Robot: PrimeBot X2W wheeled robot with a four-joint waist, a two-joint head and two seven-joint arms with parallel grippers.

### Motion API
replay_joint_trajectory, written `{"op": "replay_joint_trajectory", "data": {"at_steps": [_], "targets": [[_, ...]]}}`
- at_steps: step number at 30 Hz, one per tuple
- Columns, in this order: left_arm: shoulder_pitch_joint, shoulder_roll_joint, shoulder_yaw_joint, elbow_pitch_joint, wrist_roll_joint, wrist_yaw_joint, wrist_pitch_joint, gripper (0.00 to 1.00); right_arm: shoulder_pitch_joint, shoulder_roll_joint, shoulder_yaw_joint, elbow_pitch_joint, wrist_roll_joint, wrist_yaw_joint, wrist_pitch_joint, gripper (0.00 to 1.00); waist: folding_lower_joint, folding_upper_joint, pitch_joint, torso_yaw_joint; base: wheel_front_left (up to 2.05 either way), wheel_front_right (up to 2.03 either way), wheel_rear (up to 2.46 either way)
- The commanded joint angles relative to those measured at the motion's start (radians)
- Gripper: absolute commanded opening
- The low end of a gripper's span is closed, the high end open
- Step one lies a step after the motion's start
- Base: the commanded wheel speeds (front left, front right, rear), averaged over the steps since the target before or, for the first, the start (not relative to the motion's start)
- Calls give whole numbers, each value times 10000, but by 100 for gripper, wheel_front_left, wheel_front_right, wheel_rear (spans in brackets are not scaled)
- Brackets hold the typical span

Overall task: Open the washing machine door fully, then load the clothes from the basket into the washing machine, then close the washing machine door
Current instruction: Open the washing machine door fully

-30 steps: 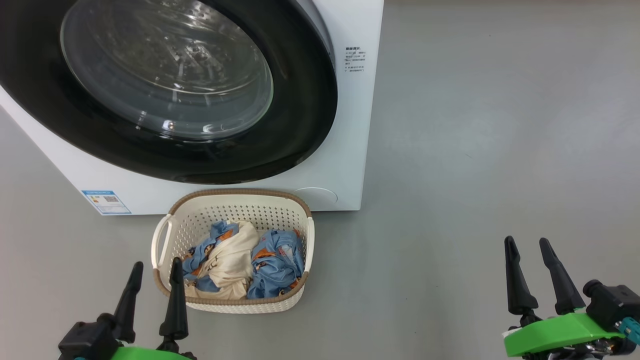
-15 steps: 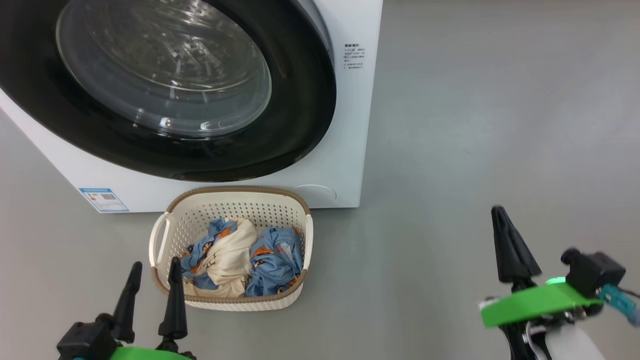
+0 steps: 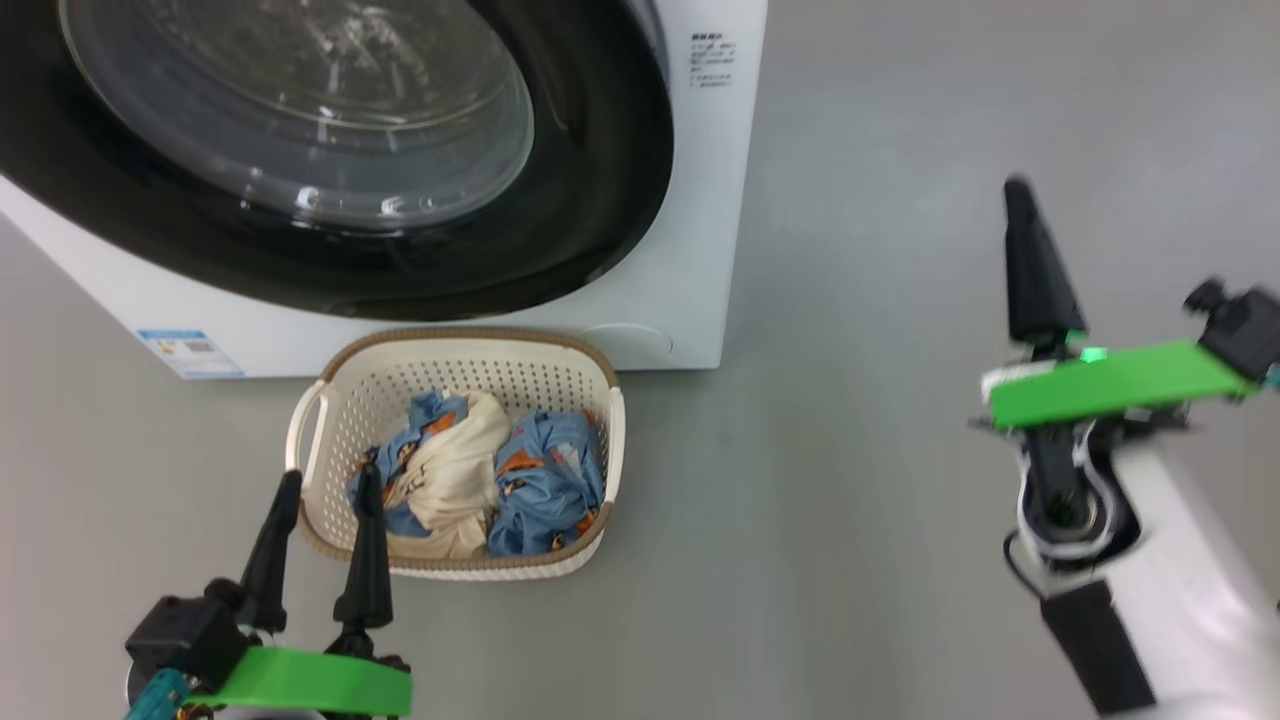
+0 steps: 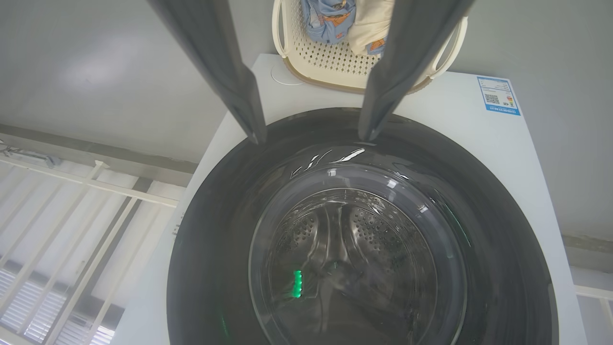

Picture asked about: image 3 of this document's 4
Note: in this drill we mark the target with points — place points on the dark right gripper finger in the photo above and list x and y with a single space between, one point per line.
1038 280

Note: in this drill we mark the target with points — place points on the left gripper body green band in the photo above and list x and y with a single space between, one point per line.
310 682

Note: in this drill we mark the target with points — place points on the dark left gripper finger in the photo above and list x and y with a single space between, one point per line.
272 560
368 570

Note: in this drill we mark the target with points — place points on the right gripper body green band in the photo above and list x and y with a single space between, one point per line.
1110 385

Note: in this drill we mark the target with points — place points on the blue cartoon print garment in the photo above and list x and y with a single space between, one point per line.
545 480
405 455

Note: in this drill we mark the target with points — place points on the cream plain garment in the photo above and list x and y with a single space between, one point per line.
455 480

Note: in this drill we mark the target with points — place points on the black round glass washer door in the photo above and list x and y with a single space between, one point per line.
600 200

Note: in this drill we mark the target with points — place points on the cream perforated laundry basket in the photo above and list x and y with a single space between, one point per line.
450 370

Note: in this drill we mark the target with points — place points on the white front-load washing machine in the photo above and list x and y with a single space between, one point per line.
700 250

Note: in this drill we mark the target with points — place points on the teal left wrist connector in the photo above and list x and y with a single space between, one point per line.
155 698

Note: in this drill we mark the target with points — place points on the blue energy label sticker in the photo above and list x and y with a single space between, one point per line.
190 354

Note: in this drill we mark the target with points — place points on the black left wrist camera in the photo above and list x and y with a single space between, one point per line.
185 635

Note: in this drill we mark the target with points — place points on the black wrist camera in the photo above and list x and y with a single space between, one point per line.
185 635
1245 325

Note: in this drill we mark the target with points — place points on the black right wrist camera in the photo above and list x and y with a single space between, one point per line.
1245 325

